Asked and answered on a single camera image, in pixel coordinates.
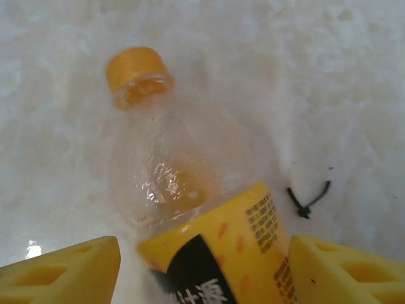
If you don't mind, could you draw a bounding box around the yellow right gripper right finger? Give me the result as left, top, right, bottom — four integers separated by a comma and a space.
287, 234, 405, 304

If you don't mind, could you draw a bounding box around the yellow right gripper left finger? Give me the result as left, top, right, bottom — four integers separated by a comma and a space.
0, 236, 123, 304

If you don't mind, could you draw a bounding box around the yellow label bottle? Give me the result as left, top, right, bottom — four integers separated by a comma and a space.
106, 46, 300, 304

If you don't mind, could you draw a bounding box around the black zip tie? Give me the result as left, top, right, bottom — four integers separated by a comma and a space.
286, 179, 332, 219

